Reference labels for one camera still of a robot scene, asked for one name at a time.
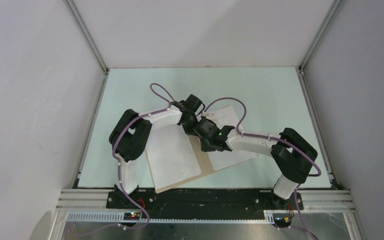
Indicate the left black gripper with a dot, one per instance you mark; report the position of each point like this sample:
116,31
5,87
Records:
190,131

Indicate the tan cardboard folder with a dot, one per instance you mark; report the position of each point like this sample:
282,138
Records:
203,160

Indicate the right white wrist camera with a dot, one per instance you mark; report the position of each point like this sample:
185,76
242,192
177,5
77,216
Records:
207,114

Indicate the aluminium frame post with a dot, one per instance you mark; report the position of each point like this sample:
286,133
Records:
84,31
325,25

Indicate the white paper sheet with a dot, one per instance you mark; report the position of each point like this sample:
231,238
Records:
171,158
221,160

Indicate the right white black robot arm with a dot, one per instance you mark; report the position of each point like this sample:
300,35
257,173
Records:
293,155

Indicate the left small circuit board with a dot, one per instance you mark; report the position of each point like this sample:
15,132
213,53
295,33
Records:
132,216

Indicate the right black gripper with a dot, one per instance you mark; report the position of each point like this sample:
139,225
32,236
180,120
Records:
206,148

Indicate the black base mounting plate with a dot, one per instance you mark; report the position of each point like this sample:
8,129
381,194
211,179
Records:
203,203

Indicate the right small circuit board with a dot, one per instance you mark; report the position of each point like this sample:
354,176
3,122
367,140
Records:
282,222

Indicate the left aluminium frame post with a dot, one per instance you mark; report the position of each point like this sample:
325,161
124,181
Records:
84,31

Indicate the right aluminium frame post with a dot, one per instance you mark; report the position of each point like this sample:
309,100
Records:
325,25

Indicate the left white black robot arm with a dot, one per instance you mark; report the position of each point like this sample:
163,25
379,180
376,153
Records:
130,135

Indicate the small circuit board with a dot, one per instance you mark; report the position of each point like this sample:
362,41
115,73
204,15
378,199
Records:
282,222
132,216

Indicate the white slotted cable duct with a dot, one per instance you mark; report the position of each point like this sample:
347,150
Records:
117,217

